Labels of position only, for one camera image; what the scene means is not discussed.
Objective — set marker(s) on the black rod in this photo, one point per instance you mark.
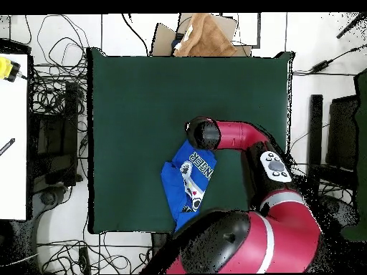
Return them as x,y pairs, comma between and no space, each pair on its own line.
351,25

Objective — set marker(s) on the black metal frame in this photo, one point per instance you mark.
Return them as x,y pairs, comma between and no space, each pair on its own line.
70,129

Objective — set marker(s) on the white table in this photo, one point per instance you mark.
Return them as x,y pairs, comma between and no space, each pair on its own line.
13,129

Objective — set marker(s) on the cardboard box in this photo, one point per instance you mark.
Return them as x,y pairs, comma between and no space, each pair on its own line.
163,40

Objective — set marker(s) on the black marker pen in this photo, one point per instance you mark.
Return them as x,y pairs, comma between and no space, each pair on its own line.
7,146

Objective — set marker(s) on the yellow and black tool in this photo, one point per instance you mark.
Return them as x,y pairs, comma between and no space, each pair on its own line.
5,68

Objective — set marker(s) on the dark green table cloth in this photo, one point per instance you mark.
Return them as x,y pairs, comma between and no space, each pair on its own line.
129,86

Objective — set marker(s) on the brown towel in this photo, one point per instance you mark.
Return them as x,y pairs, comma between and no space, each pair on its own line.
206,40

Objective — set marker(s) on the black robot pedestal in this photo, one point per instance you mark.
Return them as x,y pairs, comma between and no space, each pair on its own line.
159,243

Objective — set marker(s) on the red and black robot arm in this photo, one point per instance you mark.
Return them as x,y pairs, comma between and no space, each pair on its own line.
281,229

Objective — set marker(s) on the black chair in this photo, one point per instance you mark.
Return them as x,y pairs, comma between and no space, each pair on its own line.
342,131

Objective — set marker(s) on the blue shirt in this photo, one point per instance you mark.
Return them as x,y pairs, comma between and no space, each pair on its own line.
172,186

